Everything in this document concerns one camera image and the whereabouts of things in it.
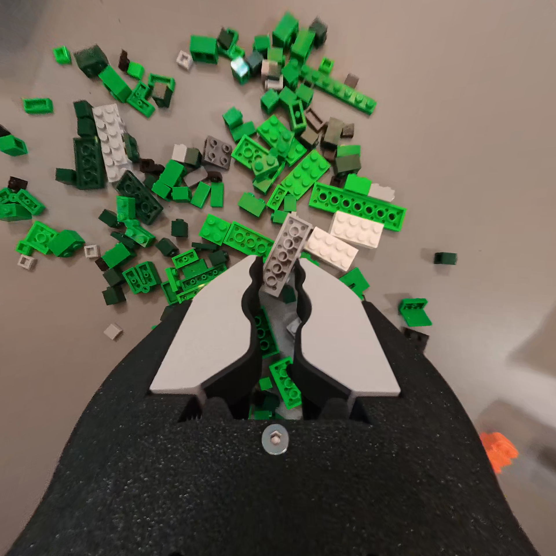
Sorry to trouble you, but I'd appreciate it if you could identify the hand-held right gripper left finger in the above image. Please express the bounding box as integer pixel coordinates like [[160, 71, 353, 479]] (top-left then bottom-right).
[[149, 255, 263, 420]]

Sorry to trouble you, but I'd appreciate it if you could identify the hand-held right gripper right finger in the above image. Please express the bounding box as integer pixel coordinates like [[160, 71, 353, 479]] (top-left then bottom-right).
[[292, 257, 401, 421]]

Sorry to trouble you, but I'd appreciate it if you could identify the light grey long toy plate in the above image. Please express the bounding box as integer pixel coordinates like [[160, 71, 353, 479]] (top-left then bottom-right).
[[92, 104, 133, 182], [263, 212, 314, 298]]

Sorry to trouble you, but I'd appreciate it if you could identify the pile of green toy bricks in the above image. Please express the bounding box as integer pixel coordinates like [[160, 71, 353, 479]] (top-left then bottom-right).
[[0, 11, 459, 421]]

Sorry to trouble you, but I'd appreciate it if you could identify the grey desk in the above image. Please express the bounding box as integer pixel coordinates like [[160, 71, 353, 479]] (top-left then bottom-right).
[[0, 0, 556, 556]]

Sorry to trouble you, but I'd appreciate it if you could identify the white toy brick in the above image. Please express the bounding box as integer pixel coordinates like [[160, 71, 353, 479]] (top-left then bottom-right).
[[303, 227, 359, 261], [329, 211, 385, 249]]

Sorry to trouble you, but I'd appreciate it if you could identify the orange brick separator tool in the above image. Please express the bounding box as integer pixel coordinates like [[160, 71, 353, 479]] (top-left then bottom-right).
[[480, 432, 520, 474]]

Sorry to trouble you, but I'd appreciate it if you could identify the dark grey square toy plate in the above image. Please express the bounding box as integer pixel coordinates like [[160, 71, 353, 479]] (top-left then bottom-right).
[[202, 136, 234, 169]]

